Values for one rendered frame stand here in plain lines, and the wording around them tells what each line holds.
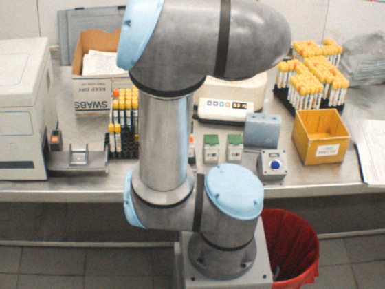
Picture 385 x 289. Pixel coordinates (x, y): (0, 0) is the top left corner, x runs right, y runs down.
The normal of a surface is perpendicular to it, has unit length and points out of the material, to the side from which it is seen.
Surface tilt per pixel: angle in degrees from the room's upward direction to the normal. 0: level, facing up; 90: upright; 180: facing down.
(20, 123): 90
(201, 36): 66
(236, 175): 10
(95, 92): 87
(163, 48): 86
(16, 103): 89
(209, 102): 25
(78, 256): 0
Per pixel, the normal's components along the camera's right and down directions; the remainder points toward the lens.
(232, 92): -0.09, 0.65
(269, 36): 0.63, 0.15
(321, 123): 0.15, 0.65
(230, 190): 0.20, -0.71
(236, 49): 0.03, 0.51
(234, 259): 0.22, 0.43
